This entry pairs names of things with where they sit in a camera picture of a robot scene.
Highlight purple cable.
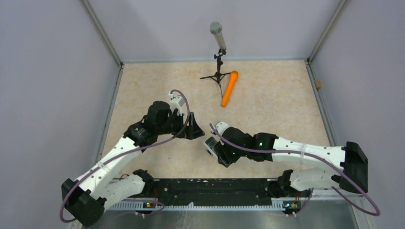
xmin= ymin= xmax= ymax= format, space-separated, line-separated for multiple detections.
xmin=59 ymin=89 xmax=191 ymax=223
xmin=209 ymin=123 xmax=381 ymax=217

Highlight small tan wall knob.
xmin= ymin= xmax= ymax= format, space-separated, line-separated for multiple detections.
xmin=314 ymin=80 xmax=321 ymax=90

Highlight black tripod mic stand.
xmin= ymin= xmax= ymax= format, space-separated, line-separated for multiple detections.
xmin=200 ymin=49 xmax=230 ymax=98

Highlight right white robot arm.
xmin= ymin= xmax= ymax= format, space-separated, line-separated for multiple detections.
xmin=210 ymin=122 xmax=368 ymax=197

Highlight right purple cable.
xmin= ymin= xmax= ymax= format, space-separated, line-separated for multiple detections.
xmin=209 ymin=123 xmax=381 ymax=217

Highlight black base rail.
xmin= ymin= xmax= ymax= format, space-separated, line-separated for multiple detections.
xmin=139 ymin=178 xmax=286 ymax=207

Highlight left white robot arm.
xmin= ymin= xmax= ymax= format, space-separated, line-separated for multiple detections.
xmin=59 ymin=95 xmax=205 ymax=227

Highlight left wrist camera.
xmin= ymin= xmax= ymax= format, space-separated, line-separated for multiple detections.
xmin=169 ymin=93 xmax=185 ymax=116

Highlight grey microphone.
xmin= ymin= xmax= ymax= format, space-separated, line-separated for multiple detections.
xmin=209 ymin=21 xmax=226 ymax=51

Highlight white cable duct strip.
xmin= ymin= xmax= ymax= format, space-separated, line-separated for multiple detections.
xmin=109 ymin=200 xmax=285 ymax=211

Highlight orange microphone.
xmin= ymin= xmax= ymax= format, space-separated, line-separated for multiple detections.
xmin=221 ymin=71 xmax=239 ymax=107

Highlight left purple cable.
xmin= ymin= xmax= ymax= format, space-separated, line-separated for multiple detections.
xmin=59 ymin=89 xmax=191 ymax=223

